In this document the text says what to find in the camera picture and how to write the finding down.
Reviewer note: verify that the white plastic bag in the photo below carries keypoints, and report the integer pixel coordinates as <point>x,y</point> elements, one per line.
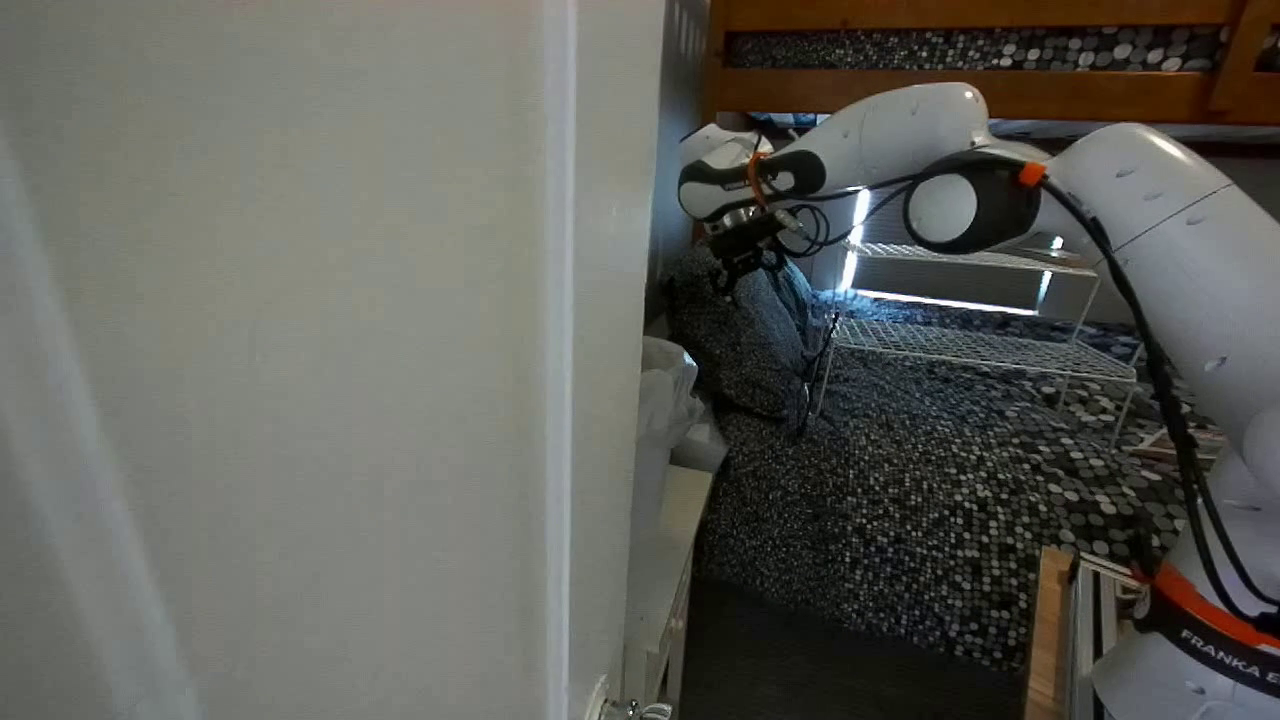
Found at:
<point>675,427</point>

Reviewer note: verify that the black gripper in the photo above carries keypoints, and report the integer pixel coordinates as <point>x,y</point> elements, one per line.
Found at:
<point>744,243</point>

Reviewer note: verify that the white wire shoe rack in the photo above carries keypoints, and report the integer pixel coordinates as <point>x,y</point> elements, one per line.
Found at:
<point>1040,312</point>

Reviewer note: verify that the wooden bunk bed frame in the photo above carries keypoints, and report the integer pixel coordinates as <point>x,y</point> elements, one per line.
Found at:
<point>1171,63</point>

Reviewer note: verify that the dark dotted pillow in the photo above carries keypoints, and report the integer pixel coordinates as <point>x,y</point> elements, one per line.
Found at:
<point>729,338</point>

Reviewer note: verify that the dotted black white bedspread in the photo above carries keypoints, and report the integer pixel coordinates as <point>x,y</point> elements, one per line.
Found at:
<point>922,502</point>

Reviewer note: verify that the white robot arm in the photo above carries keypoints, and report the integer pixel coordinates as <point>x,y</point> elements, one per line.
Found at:
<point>1196,266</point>

